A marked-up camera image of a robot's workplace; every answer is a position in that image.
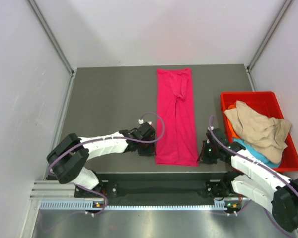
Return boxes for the purple cable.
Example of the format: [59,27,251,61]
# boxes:
[47,113,166,215]
[208,115,298,238]

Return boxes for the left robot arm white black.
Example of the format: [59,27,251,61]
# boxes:
[47,122,155,197]

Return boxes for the red plastic bin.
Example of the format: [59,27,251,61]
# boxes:
[220,91,298,173]

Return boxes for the aluminium frame rail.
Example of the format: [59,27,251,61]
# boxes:
[29,180,298,199]

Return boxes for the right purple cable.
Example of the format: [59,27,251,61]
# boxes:
[208,115,298,238]

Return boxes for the orange t shirt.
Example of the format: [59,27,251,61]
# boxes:
[227,103,241,139]

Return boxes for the blue t shirt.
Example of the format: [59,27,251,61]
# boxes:
[233,138,281,168]

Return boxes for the pink t shirt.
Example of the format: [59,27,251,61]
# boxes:
[155,68,198,167]

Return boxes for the beige t shirt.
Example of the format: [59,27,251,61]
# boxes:
[224,101,292,164]

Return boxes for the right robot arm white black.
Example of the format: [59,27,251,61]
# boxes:
[199,126,298,232]

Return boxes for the slotted cable duct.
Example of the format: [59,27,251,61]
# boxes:
[40,200,241,211]

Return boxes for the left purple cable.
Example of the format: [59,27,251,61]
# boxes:
[47,113,166,215]

